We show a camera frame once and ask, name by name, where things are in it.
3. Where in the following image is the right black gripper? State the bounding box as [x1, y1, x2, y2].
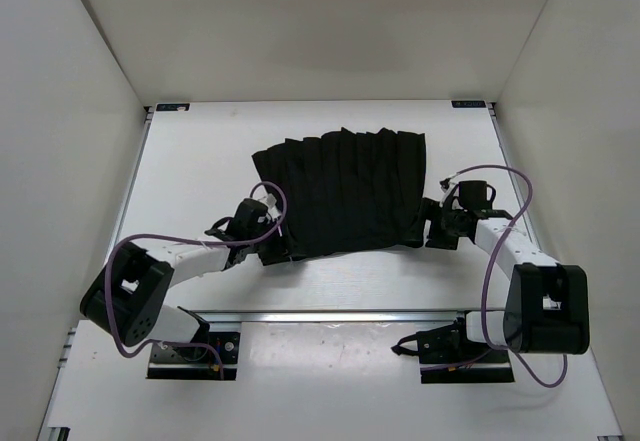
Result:
[403, 198, 461, 250]

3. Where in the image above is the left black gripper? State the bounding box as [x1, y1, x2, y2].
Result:
[248, 213, 306, 266]

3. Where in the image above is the black pleated skirt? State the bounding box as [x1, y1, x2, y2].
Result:
[252, 128, 427, 261]

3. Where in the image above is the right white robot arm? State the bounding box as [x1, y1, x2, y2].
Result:
[426, 179, 590, 362]

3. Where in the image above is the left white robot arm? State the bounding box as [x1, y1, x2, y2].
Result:
[80, 194, 283, 359]

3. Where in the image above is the right table label sticker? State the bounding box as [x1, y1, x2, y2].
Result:
[451, 100, 486, 109]

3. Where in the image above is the table label sticker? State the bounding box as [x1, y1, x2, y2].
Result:
[155, 103, 190, 112]
[451, 100, 486, 109]

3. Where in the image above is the left table label sticker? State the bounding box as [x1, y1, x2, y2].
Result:
[155, 103, 190, 112]

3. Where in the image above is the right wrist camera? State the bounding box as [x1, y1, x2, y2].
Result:
[440, 173, 459, 207]

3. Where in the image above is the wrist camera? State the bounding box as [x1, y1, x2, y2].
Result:
[440, 173, 459, 207]
[259, 193, 281, 218]

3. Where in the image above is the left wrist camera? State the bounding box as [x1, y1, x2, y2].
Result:
[259, 193, 281, 218]

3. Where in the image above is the aluminium rail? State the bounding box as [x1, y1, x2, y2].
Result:
[89, 308, 566, 326]

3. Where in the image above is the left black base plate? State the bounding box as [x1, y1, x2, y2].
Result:
[146, 323, 241, 381]

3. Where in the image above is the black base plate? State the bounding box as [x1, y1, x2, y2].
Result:
[146, 323, 241, 381]
[391, 318, 515, 385]

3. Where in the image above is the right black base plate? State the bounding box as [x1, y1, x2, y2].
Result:
[391, 318, 515, 385]

